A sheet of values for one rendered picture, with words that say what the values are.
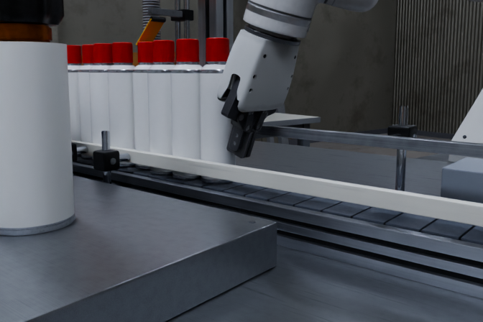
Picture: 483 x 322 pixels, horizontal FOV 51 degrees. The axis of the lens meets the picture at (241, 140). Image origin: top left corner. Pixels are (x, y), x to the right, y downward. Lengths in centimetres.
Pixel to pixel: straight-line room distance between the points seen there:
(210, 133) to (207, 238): 25
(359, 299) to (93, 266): 24
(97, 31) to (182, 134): 474
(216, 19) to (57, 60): 42
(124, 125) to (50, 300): 50
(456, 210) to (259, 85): 28
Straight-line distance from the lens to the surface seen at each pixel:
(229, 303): 49
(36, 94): 53
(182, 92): 74
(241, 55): 64
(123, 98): 86
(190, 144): 75
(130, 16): 563
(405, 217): 60
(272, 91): 68
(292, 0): 63
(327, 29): 753
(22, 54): 53
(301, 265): 58
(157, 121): 79
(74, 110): 99
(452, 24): 831
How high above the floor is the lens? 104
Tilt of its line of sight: 8 degrees down
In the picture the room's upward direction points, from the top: straight up
